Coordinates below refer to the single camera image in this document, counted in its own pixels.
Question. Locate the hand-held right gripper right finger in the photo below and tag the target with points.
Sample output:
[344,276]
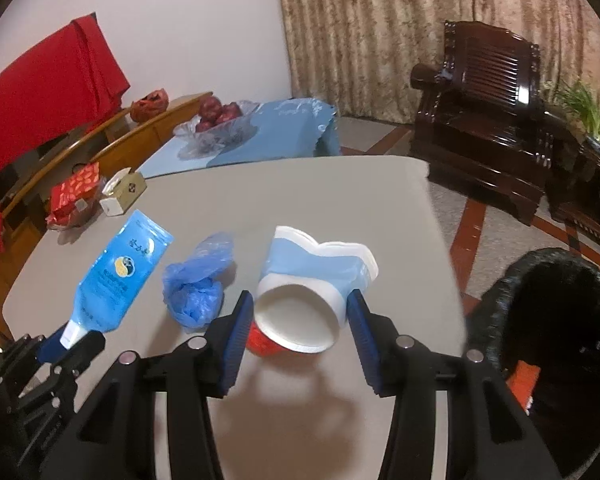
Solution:
[365,340]

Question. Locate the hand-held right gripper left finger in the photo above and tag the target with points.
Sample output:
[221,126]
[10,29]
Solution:
[237,340]

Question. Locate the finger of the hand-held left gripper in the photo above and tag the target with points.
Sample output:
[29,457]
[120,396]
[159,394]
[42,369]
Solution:
[50,345]
[77,355]

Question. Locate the small red cup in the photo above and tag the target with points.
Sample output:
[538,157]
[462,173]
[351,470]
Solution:
[261,342]

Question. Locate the blue plastic bag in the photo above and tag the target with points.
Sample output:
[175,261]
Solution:
[195,295]

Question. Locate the blue squeeze pouch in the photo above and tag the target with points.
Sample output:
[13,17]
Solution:
[117,270]

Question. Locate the crushed blue white paper cup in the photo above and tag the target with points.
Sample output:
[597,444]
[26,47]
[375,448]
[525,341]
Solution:
[315,260]

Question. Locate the black trash bin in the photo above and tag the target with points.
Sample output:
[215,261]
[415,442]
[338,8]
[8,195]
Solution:
[565,320]

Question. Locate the wooden sideboard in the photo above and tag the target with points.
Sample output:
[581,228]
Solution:
[25,240]

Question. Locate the red patterned snack packet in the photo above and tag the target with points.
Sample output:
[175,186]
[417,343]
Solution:
[75,192]

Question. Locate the tissue box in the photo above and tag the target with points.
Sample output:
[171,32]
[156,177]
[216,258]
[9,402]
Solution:
[127,192]

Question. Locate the glass fruit bowl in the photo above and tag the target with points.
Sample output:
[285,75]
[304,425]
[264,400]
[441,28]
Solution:
[220,135]

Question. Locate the blue tablecloth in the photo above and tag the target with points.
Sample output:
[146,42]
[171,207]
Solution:
[285,130]

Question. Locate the red apple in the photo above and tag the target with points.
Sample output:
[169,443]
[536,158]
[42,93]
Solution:
[204,126]
[210,108]
[230,112]

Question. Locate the dark wooden armchair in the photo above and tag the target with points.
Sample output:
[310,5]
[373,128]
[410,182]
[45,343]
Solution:
[480,125]

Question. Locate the red plastic bag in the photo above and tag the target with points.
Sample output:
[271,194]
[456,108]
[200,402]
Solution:
[150,106]

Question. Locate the large red cloth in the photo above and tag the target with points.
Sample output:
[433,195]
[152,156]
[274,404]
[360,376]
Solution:
[45,95]

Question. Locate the dark wooden side table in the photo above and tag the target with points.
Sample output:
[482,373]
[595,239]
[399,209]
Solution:
[590,200]

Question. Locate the beige patterned curtain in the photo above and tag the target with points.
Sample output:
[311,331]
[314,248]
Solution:
[405,25]

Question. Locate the green potted plant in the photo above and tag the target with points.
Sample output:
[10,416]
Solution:
[587,110]

